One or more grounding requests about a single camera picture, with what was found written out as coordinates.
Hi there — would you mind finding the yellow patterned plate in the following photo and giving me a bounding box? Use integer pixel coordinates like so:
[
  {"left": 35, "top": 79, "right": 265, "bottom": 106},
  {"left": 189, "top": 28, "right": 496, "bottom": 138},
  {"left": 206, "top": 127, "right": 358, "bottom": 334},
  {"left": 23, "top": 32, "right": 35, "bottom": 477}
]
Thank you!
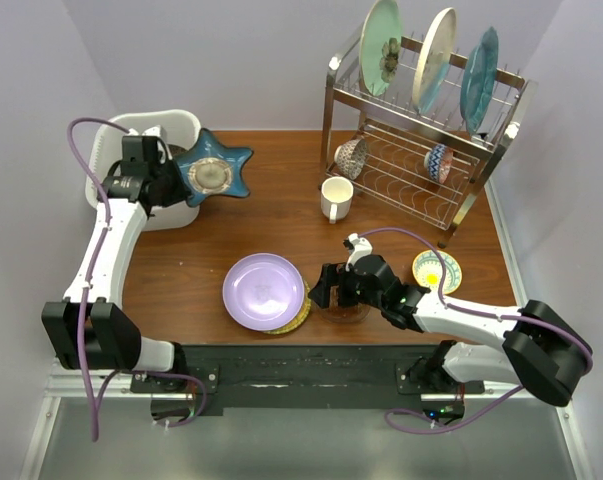
[{"left": 265, "top": 281, "right": 311, "bottom": 335}]

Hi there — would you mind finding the teal glass plate in rack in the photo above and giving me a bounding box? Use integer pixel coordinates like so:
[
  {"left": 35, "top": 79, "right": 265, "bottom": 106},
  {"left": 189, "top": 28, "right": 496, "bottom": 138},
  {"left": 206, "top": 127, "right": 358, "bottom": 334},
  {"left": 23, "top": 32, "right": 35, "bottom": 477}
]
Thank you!
[{"left": 460, "top": 27, "right": 499, "bottom": 135}]

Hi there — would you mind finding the red patterned bowl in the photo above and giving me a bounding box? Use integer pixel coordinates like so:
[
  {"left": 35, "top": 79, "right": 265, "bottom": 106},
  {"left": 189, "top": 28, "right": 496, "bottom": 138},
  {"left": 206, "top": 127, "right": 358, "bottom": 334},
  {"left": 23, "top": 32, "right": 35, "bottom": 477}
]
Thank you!
[{"left": 334, "top": 138, "right": 369, "bottom": 180}]

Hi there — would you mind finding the mint flower plate in rack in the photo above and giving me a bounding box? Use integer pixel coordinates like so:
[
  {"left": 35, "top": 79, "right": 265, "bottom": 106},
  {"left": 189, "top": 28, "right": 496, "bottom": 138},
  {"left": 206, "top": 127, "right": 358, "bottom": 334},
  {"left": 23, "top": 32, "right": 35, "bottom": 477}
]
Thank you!
[{"left": 359, "top": 0, "right": 403, "bottom": 96}]

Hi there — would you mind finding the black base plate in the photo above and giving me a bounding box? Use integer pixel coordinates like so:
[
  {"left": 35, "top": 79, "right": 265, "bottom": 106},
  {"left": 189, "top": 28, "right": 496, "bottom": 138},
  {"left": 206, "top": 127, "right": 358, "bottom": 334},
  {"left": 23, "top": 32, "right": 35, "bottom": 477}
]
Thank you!
[{"left": 115, "top": 342, "right": 487, "bottom": 419}]

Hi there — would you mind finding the clear glass dish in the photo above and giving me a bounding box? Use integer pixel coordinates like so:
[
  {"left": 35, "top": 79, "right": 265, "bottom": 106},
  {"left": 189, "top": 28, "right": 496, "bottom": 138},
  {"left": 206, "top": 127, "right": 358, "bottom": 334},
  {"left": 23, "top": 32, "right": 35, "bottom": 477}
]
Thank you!
[{"left": 318, "top": 296, "right": 370, "bottom": 324}]

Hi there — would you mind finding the blue star-shaped dish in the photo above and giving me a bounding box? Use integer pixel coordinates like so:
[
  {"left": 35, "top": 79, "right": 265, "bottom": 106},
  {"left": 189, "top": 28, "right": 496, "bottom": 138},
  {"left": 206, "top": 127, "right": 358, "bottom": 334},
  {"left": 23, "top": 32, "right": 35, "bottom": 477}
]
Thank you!
[{"left": 174, "top": 128, "right": 254, "bottom": 208}]

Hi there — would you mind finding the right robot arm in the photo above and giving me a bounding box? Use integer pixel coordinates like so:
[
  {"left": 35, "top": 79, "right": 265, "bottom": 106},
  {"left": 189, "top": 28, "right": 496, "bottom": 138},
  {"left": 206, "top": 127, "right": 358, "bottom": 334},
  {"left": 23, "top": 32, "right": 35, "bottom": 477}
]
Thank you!
[{"left": 309, "top": 254, "right": 592, "bottom": 407}]

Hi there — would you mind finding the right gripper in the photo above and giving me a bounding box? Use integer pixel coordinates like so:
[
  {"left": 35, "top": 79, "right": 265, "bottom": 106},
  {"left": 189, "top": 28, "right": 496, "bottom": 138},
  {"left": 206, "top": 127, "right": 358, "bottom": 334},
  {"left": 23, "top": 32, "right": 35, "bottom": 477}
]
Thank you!
[{"left": 307, "top": 263, "right": 385, "bottom": 310}]

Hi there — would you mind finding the metal dish rack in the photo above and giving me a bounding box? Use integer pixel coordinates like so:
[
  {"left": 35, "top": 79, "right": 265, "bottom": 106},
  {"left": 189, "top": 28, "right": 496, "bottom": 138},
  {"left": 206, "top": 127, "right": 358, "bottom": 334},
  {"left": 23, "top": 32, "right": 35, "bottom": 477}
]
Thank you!
[{"left": 320, "top": 29, "right": 538, "bottom": 248}]

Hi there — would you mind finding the yellow blue small bowl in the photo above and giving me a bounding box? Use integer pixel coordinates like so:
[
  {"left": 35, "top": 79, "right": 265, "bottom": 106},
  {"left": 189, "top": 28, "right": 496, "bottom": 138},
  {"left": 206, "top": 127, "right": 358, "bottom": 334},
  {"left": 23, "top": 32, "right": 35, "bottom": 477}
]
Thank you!
[{"left": 412, "top": 250, "right": 463, "bottom": 295}]

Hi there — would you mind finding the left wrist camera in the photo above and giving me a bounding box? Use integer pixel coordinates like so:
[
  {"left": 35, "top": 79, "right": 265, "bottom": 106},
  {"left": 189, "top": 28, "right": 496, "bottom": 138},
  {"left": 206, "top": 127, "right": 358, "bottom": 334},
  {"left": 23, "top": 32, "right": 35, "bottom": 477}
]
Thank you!
[{"left": 141, "top": 125, "right": 167, "bottom": 145}]

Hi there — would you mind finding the white plastic bin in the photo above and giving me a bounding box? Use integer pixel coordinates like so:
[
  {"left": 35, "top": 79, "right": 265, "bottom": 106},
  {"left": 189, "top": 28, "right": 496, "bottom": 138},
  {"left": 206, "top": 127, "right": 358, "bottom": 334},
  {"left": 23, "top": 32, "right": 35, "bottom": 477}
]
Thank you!
[{"left": 88, "top": 109, "right": 201, "bottom": 231}]

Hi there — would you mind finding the blue zigzag bowl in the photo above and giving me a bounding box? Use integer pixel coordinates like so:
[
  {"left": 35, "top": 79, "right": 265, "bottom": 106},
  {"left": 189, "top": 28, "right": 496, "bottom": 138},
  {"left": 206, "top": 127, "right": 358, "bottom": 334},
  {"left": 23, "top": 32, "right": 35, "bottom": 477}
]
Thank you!
[{"left": 424, "top": 144, "right": 454, "bottom": 184}]

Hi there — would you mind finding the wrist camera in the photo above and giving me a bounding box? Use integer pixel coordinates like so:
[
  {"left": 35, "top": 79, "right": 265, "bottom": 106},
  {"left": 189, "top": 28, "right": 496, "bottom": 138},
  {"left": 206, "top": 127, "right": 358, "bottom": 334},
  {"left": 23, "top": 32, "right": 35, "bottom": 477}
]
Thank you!
[
  {"left": 344, "top": 233, "right": 373, "bottom": 271},
  {"left": 141, "top": 125, "right": 167, "bottom": 145}
]

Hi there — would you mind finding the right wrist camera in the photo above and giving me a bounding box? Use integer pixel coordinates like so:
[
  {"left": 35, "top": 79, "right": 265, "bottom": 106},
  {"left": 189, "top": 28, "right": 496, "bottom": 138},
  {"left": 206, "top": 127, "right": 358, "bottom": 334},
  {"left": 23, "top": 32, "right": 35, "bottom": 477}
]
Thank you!
[{"left": 344, "top": 233, "right": 373, "bottom": 271}]

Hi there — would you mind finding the beige blue plate in rack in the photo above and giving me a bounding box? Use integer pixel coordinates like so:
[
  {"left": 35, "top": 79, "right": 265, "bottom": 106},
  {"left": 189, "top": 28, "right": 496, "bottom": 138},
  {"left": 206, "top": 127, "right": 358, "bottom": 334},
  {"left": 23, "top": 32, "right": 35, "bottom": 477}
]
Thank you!
[{"left": 412, "top": 7, "right": 457, "bottom": 115}]

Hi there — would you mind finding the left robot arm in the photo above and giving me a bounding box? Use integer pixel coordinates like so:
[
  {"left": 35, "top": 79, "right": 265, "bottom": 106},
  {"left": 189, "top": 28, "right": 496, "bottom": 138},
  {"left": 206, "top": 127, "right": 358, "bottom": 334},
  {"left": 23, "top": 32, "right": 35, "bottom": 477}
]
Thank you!
[{"left": 41, "top": 133, "right": 188, "bottom": 392}]

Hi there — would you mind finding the white mug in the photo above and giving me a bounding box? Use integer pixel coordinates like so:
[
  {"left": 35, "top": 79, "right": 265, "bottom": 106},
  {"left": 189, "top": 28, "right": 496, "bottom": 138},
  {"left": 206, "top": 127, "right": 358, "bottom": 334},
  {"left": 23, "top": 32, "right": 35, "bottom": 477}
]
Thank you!
[{"left": 320, "top": 176, "right": 354, "bottom": 224}]

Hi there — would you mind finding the lavender plate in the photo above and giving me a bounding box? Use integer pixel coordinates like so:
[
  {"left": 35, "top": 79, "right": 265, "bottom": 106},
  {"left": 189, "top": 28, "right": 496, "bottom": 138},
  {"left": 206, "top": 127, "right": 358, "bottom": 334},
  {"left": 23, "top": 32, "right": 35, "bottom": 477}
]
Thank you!
[{"left": 222, "top": 253, "right": 306, "bottom": 332}]

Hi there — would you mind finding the black striped plate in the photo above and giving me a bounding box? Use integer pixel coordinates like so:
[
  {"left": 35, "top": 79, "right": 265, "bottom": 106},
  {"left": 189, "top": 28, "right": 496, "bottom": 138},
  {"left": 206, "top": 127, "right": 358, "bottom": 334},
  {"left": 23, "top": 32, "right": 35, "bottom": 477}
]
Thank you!
[{"left": 166, "top": 144, "right": 187, "bottom": 158}]

